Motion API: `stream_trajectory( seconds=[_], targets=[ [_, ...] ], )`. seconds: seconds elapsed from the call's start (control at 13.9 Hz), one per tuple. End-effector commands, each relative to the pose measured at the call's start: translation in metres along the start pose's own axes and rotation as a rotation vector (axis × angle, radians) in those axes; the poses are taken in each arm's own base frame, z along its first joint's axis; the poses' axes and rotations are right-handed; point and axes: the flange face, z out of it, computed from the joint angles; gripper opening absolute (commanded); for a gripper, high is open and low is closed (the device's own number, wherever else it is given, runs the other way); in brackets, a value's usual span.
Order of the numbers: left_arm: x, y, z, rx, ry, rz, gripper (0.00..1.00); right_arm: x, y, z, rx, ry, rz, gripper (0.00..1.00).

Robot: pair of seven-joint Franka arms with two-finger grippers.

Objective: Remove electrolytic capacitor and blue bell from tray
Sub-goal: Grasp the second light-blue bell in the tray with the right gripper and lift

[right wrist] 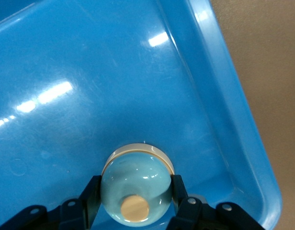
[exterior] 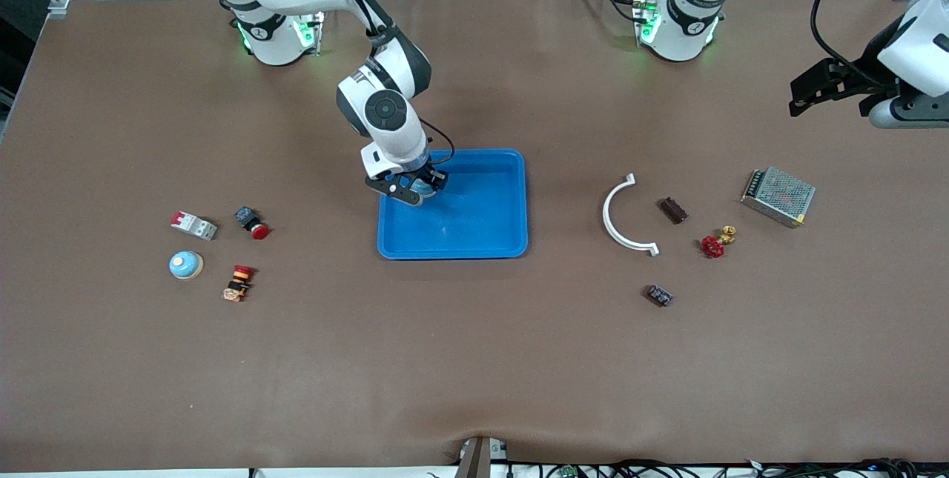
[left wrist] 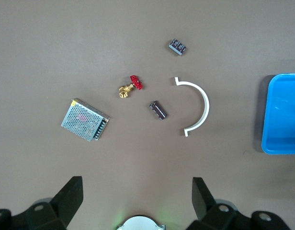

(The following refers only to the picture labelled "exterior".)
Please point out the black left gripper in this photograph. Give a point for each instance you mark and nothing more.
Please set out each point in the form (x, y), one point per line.
(866, 69)

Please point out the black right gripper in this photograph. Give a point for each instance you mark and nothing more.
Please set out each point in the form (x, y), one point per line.
(432, 176)

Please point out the light blue call bell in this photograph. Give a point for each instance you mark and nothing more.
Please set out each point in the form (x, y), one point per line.
(185, 264)
(421, 191)

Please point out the long black cylindrical capacitor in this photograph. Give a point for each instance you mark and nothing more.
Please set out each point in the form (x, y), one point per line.
(673, 210)

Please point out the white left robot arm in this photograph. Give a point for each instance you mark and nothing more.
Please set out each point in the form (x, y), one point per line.
(686, 26)

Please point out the blue plastic tray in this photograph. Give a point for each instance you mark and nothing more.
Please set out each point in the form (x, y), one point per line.
(474, 218)

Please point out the metal mesh power supply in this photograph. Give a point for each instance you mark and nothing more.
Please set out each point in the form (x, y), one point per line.
(778, 196)

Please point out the red mushroom push button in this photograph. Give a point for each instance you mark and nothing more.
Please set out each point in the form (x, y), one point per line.
(252, 224)

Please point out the red orange emergency button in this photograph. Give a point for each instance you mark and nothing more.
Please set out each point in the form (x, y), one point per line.
(239, 284)

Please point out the white red circuit breaker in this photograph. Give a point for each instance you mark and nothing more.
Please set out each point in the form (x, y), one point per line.
(193, 226)

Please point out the white curved plastic bracket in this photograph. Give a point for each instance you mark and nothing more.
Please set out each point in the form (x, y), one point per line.
(606, 213)

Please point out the grey metal mount post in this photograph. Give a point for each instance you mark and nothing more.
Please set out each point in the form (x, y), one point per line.
(478, 459)

